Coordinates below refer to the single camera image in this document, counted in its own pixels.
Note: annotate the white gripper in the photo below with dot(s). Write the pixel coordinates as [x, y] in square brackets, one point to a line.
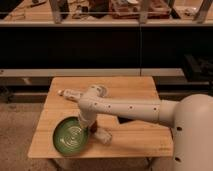
[86, 119]

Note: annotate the green ceramic bowl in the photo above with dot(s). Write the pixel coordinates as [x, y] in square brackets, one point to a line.
[69, 138]

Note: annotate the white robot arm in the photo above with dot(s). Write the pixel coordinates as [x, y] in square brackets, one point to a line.
[191, 118]

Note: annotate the black rectangular box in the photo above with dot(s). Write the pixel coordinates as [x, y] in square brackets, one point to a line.
[123, 120]

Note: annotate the wooden table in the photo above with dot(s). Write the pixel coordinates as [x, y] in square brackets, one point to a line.
[131, 139]

